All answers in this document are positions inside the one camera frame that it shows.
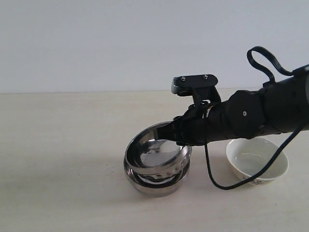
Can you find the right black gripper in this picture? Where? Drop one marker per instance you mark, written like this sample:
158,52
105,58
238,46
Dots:
187,129

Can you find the patterned steel bowl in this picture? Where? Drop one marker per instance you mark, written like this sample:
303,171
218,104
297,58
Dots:
148,156

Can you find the plain steel bowl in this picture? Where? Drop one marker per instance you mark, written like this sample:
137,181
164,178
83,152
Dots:
156,185

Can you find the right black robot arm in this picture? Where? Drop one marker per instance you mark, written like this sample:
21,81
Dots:
277,108

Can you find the white ceramic patterned bowl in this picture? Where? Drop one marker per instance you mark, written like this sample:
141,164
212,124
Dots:
248,157

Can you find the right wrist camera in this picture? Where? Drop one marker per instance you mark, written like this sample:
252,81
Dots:
184,85

